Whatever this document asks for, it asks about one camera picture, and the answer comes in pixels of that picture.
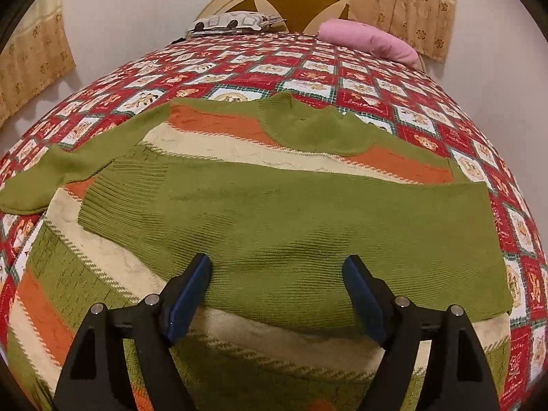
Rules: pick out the beige floral curtain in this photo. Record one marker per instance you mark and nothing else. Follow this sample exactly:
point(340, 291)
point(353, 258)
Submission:
point(402, 8)
point(34, 60)

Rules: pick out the grey patterned pillow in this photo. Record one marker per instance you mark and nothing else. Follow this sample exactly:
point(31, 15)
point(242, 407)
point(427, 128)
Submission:
point(231, 21)

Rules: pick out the cream wooden headboard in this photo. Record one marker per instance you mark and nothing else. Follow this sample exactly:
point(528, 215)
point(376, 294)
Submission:
point(299, 4)

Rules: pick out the green striped knit sweater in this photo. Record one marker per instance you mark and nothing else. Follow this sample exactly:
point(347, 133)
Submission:
point(278, 205)

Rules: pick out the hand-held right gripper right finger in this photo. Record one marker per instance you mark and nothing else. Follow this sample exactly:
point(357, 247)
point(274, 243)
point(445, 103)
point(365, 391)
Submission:
point(364, 297)

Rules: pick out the pink pillow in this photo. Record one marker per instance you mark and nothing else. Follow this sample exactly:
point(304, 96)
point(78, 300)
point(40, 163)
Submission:
point(376, 43)

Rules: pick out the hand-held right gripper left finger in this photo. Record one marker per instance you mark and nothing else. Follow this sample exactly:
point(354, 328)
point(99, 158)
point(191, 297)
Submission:
point(190, 297)

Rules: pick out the red printed bear blanket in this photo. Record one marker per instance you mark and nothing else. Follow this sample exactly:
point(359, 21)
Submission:
point(265, 55)

